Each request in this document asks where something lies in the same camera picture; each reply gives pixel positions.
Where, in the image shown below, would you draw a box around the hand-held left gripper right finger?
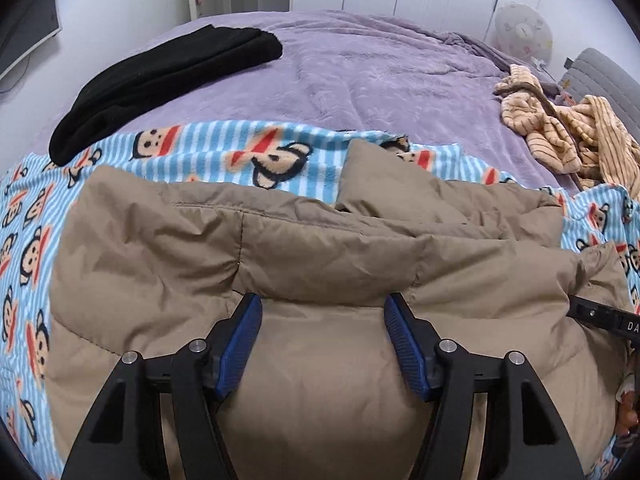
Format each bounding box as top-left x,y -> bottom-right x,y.
382,292 -> 586,480

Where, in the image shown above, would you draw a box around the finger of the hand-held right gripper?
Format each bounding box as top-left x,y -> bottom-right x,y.
567,294 -> 623,333

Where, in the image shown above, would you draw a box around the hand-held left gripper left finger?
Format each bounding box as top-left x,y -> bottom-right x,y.
62,292 -> 263,480

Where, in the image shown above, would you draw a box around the beige puffer jacket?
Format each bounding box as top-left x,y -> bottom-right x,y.
47,139 -> 636,480

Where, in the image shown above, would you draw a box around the person's right hand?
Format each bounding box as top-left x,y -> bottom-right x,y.
616,390 -> 640,436

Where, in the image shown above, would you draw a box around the beige striped fleece garment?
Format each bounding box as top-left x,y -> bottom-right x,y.
492,64 -> 640,193

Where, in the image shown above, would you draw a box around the blue striped monkey print blanket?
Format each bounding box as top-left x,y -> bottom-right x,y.
0,119 -> 640,480

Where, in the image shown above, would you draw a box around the grey quilted headboard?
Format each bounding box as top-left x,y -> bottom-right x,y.
557,47 -> 640,106

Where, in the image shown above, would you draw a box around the purple bed cover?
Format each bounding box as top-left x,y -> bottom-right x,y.
47,9 -> 566,191

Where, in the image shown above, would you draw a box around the folded black pants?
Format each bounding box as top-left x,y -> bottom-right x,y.
48,25 -> 284,167

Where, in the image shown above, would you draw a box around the white patterned fan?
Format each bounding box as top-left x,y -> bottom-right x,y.
492,2 -> 555,68

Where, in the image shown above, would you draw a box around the monitor cable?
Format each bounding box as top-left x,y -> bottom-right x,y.
0,57 -> 31,96

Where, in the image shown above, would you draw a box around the white framed wall monitor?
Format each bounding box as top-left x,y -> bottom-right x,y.
0,0 -> 63,81

